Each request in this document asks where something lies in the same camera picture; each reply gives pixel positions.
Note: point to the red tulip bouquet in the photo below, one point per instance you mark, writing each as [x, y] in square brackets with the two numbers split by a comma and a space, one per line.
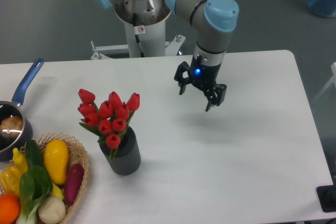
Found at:
[110, 120]

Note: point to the black device at edge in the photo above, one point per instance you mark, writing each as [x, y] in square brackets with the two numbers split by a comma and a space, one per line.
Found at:
[326, 195]

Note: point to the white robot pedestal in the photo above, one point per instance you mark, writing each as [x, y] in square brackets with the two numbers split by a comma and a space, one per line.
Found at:
[142, 41]

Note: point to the dark grey ribbed vase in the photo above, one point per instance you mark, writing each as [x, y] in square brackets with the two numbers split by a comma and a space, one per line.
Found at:
[127, 158]

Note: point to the woven wicker basket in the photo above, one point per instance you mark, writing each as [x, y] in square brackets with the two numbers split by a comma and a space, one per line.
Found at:
[77, 154]

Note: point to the yellow squash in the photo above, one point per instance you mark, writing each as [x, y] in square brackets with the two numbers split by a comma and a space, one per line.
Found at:
[56, 157]

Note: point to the white garlic bulb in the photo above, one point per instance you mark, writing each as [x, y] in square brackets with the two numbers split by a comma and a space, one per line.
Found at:
[52, 210]

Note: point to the yellow lemon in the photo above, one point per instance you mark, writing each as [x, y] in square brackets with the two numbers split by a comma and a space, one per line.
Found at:
[57, 192]

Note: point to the white furniture frame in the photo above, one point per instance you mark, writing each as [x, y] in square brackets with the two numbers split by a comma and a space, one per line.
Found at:
[328, 84]

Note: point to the blue handled saucepan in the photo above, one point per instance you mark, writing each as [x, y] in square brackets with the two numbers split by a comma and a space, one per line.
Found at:
[14, 108]

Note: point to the small yellow gourd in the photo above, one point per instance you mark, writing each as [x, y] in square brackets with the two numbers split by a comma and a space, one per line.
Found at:
[20, 160]

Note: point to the green bok choy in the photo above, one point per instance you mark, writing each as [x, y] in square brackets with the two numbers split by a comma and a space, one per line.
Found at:
[35, 186]

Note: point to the yellow bell pepper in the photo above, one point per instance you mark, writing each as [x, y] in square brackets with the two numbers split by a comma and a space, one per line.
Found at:
[10, 180]

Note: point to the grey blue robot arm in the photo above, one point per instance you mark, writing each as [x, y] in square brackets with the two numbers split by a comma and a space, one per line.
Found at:
[215, 21]

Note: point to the purple eggplant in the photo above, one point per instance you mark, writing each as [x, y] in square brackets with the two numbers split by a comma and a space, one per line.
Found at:
[73, 182]

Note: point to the orange fruit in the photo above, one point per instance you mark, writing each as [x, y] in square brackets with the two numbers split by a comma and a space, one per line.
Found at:
[10, 208]

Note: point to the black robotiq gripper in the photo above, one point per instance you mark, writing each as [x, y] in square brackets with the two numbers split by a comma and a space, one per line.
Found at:
[204, 78]

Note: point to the dark green cucumber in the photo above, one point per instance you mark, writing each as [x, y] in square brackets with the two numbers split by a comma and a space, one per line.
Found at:
[33, 154]

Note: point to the brown bread roll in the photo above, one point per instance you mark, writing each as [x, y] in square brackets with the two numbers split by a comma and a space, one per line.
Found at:
[11, 127]

